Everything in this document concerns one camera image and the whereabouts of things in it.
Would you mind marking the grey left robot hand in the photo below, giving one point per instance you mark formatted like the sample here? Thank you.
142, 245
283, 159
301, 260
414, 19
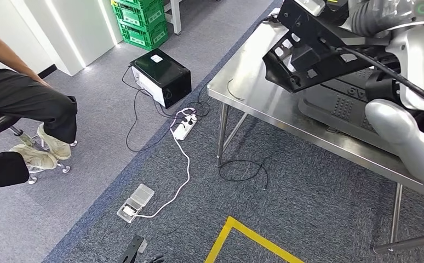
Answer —
155, 259

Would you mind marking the black plastic plate frame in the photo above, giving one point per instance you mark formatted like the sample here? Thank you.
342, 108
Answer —
302, 65

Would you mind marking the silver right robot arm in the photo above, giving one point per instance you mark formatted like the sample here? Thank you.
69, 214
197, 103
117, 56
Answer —
422, 58

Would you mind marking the person's left forearm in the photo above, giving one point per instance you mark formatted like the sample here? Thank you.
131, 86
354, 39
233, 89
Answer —
8, 58

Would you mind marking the open floor socket box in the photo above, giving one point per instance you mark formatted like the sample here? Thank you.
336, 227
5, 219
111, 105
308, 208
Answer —
128, 214

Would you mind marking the floor socket lid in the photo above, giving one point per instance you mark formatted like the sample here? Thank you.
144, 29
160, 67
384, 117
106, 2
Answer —
142, 195

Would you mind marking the white power strip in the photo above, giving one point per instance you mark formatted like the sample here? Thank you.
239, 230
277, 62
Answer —
184, 127

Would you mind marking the dark grey engine cover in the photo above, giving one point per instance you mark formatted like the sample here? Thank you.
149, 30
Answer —
335, 109

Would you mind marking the black and white device box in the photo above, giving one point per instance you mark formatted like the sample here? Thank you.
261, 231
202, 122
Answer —
161, 69

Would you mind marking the stainless steel table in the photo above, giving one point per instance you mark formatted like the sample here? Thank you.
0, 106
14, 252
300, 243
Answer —
255, 90

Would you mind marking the person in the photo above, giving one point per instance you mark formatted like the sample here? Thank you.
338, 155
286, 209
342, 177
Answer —
16, 94

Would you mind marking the grey metal stand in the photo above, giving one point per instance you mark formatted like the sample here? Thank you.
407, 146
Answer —
408, 244

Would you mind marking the white table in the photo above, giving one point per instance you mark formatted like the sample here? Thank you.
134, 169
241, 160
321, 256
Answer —
175, 16

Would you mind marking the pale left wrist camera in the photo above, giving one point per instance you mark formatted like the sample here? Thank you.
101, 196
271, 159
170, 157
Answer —
142, 245

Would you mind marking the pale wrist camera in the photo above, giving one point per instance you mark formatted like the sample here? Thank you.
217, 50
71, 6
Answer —
142, 245
310, 6

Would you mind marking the black left camera bracket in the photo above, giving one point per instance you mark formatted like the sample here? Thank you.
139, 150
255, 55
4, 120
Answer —
132, 250

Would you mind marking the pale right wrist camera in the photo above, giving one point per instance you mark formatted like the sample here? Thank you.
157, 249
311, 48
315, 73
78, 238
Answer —
310, 6

